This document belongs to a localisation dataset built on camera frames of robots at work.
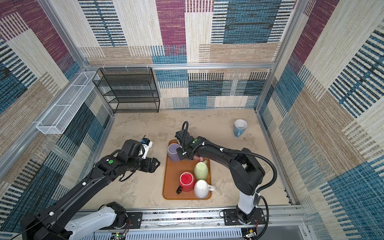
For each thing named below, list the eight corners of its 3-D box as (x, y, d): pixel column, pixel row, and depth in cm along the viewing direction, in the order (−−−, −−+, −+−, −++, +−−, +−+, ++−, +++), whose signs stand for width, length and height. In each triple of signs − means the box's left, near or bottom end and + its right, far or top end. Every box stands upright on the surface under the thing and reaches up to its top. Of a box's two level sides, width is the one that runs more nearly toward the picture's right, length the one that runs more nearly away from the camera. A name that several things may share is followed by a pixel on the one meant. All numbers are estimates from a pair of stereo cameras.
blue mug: (233, 139, 103) (236, 131, 96) (231, 127, 110) (234, 119, 103) (245, 139, 103) (249, 131, 96) (242, 127, 110) (245, 119, 103)
